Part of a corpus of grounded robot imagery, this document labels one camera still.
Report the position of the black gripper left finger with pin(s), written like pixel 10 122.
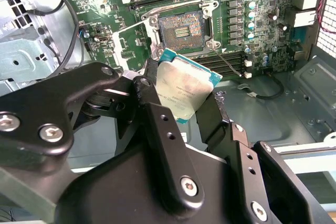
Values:
pixel 31 103

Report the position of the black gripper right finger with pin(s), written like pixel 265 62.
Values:
pixel 242 145

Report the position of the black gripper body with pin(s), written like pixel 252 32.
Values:
pixel 118 195

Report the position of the silver green CPU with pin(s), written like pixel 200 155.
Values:
pixel 183 87

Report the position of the metal socket cover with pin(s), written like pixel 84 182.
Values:
pixel 117 51

